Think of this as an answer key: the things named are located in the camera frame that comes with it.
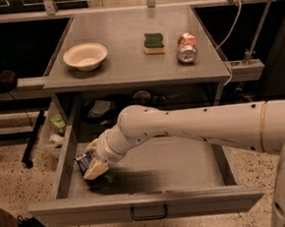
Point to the open grey drawer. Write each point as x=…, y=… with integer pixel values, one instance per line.
x=190, y=177

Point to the crushed orange soda can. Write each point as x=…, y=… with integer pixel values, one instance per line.
x=187, y=48

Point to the white paper bowl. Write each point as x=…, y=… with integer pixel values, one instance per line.
x=85, y=57

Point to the dark blue rxbar wrapper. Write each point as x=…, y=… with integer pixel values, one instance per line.
x=83, y=161

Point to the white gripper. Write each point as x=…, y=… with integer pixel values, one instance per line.
x=101, y=151

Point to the dark bag on shelf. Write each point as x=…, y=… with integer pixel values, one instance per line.
x=8, y=81

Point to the metal stand pole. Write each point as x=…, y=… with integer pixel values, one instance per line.
x=249, y=53

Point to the black tray with papers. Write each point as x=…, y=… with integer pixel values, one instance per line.
x=105, y=108

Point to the black tripod leg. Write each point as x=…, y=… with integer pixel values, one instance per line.
x=32, y=139

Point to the black roll of tape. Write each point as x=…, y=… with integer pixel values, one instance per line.
x=142, y=97

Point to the green yellow sponge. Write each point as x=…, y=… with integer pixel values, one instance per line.
x=153, y=43

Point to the grey counter cabinet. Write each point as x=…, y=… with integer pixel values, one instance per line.
x=122, y=32

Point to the black drawer handle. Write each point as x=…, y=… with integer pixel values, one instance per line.
x=149, y=212

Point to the green white packet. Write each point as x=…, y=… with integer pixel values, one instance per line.
x=58, y=124

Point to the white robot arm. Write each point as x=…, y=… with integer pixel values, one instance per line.
x=258, y=126

